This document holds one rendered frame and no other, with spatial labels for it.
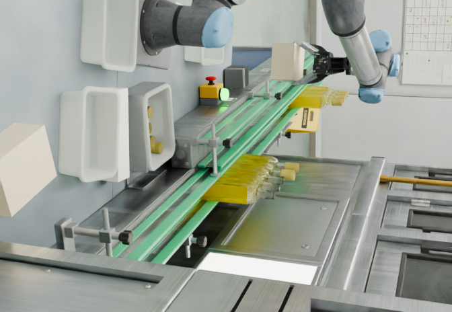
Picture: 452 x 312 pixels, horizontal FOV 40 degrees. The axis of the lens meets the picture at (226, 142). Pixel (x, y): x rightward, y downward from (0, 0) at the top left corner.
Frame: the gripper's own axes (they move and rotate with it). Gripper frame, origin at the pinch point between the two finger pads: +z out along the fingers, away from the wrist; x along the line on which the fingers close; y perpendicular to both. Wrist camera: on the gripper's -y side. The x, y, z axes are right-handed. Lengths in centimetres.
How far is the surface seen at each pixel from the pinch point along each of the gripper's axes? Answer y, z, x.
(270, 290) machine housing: 120, -28, 43
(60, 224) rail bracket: 98, 24, 42
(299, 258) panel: 41, -15, 57
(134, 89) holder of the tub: 52, 32, 13
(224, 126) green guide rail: 13.0, 18.7, 22.6
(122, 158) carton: 64, 29, 31
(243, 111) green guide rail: -6.5, 18.8, 17.2
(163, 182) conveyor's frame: 44, 26, 39
